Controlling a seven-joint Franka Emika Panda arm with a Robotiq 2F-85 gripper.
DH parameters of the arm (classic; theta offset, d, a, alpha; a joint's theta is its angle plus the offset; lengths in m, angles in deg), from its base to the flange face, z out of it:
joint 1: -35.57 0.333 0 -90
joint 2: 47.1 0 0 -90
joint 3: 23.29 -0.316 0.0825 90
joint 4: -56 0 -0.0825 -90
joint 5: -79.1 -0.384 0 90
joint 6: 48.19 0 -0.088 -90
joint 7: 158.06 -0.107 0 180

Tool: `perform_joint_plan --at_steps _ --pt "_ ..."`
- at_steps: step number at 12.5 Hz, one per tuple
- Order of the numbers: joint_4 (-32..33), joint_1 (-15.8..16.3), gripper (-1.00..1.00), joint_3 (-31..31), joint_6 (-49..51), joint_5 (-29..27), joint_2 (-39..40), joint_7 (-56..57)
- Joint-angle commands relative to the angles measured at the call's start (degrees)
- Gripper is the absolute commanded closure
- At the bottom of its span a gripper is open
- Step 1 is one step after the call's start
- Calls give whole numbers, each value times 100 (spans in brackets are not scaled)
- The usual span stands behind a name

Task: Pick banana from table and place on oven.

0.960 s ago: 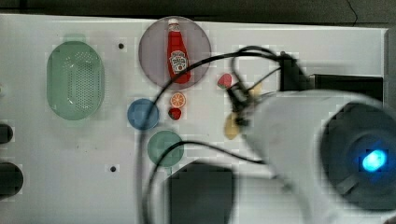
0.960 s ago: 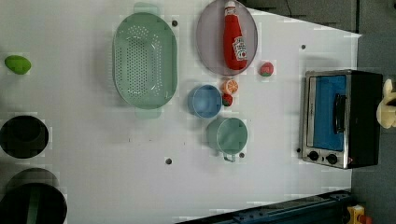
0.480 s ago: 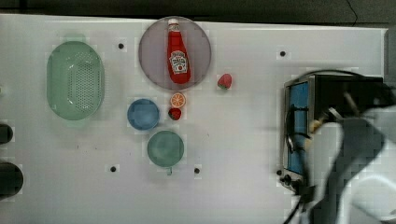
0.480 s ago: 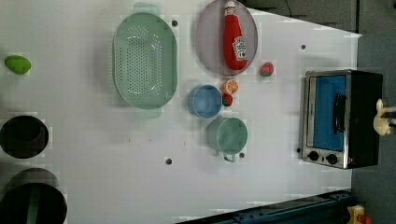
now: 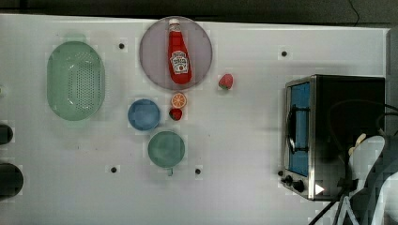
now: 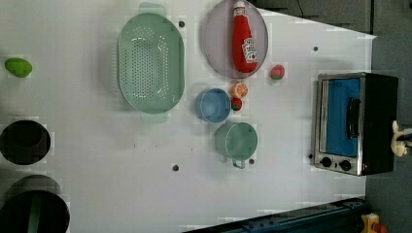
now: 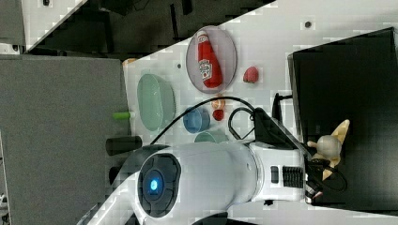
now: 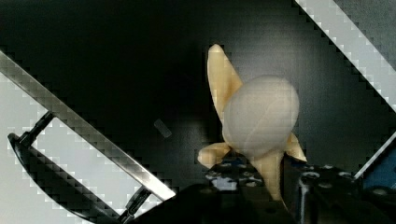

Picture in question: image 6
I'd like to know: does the green mug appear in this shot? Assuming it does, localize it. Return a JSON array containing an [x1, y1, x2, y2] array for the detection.
[[215, 122, 258, 169]]

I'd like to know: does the grey round plate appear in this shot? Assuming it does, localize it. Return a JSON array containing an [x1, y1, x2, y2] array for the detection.
[[202, 0, 268, 79]]

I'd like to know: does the green perforated colander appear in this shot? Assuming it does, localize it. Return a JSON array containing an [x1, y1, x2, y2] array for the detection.
[[117, 2, 185, 124]]

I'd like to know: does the yellow plush banana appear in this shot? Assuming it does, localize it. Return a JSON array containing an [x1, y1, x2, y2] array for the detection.
[[391, 120, 412, 157]]

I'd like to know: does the blue metal frame rail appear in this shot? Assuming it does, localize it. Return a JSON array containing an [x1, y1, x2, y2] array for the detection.
[[185, 198, 370, 233]]

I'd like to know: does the red plush ketchup bottle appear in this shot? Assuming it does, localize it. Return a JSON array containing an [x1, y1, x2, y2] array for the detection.
[[232, 0, 258, 73]]

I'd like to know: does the small red plush strawberry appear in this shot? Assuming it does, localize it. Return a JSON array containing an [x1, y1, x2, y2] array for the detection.
[[231, 98, 243, 111]]

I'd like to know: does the yellow red emergency button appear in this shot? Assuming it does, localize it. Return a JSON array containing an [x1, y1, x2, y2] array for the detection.
[[361, 214, 388, 233]]

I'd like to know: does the black bowl with green stripe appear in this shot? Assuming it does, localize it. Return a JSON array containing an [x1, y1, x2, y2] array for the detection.
[[1, 175, 71, 233]]

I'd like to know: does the black silver toaster oven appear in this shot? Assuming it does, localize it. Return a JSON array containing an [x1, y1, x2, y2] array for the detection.
[[313, 72, 398, 176]]

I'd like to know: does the red green plush strawberry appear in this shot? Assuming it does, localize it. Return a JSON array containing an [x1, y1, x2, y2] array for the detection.
[[270, 64, 286, 80]]

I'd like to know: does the plush orange slice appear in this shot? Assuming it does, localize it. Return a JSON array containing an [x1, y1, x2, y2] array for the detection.
[[230, 83, 249, 99]]

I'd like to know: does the black round bowl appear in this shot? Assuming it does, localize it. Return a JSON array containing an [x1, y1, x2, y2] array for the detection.
[[0, 120, 52, 165]]

